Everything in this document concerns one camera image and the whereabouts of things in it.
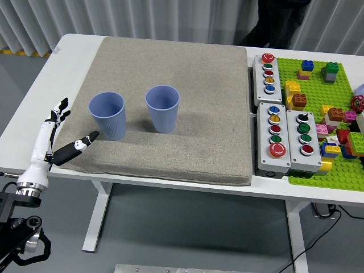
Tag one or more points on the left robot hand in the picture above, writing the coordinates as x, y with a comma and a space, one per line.
35, 173

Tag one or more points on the blue ribbed plastic cup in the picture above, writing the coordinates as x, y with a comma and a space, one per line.
162, 116
109, 122

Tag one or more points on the white table leg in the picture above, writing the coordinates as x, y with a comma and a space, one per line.
297, 233
96, 216

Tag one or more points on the yellow floor tape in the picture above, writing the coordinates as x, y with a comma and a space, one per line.
39, 54

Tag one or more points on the small table sticker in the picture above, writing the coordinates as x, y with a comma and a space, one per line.
57, 51

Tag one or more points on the white pleated curtain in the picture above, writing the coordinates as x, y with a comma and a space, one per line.
85, 14

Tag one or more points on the grey-brown foam mat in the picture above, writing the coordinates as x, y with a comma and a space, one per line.
199, 113

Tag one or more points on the grey five-button control box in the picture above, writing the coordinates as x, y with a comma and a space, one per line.
266, 162
266, 98

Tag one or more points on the brown toy brick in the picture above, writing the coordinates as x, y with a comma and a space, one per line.
299, 100

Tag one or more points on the pink toy brick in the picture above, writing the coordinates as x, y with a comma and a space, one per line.
322, 129
302, 76

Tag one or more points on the person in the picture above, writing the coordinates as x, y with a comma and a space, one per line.
278, 25

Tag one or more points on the blue toy brick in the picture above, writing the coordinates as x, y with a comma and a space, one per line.
323, 150
345, 153
307, 66

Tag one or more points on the yellow round toy brick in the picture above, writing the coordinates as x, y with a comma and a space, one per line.
326, 165

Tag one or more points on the green toy brick baseplate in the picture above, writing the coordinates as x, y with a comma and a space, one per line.
315, 91

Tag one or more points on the white printed toy tile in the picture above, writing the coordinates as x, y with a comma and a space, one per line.
332, 139

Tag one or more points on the white toy brick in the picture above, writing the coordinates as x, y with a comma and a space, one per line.
331, 122

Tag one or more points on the red-brown toy brick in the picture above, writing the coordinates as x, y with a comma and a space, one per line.
335, 114

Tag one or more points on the grey toy brick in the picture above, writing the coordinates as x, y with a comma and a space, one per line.
329, 77

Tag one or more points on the red toy brick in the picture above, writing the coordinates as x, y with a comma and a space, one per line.
342, 136

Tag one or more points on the magenta toy brick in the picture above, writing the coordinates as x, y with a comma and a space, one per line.
350, 116

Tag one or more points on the large green toy brick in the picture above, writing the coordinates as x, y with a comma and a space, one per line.
357, 140

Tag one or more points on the white block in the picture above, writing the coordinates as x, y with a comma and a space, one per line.
361, 122

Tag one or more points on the red valve handwheel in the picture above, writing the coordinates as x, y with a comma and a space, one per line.
357, 103

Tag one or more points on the light blue plate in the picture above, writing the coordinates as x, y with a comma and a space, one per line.
360, 91

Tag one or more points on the grey control box with switch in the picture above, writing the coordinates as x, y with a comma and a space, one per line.
295, 159

